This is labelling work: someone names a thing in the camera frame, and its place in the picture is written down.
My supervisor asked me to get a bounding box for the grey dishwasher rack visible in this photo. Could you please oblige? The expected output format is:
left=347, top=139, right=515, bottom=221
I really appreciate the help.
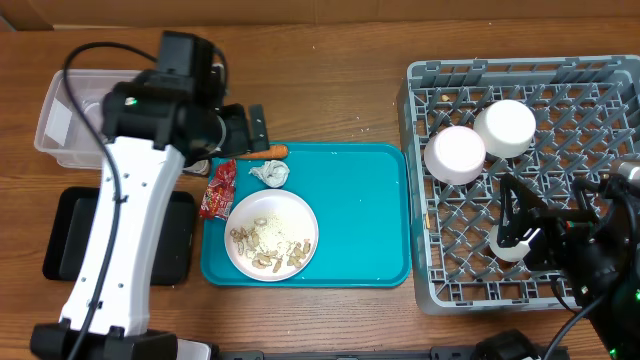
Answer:
left=397, top=55, right=639, bottom=315

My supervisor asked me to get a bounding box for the white bowl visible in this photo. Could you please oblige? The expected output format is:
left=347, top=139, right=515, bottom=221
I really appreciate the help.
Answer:
left=473, top=100, right=536, bottom=158

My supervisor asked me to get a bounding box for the red snack wrapper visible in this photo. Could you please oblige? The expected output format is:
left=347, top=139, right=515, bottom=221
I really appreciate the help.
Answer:
left=199, top=160, right=237, bottom=220

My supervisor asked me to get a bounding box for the black plastic tray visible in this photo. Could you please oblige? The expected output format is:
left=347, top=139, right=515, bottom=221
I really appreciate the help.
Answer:
left=42, top=187, right=196, bottom=286

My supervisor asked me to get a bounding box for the clear plastic storage bin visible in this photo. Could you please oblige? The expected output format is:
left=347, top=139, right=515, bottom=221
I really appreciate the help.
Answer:
left=34, top=69, right=139, bottom=170

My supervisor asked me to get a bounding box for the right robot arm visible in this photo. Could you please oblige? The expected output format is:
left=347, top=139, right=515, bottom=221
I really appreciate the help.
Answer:
left=473, top=174, right=639, bottom=359

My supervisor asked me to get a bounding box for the pink bowl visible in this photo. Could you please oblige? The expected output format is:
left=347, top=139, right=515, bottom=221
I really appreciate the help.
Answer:
left=424, top=126, right=486, bottom=185

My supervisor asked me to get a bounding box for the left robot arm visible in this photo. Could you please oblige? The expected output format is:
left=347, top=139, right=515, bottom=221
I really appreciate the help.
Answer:
left=30, top=31, right=270, bottom=360

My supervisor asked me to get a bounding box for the orange carrot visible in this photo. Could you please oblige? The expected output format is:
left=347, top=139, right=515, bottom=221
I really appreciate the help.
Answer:
left=238, top=144, right=289, bottom=160

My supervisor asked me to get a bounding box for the white plate with food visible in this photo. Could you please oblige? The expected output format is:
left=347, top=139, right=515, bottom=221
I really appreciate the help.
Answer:
left=224, top=189, right=319, bottom=282

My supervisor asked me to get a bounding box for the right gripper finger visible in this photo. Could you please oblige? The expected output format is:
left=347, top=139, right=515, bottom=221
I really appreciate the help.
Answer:
left=497, top=174, right=548, bottom=248
left=572, top=177, right=601, bottom=210

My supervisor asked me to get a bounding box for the white tissue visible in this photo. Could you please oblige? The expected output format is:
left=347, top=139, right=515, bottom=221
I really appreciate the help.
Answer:
left=249, top=160, right=290, bottom=188

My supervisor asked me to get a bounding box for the white paper cup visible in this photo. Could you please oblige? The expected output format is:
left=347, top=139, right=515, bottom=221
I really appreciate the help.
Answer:
left=488, top=225, right=540, bottom=262

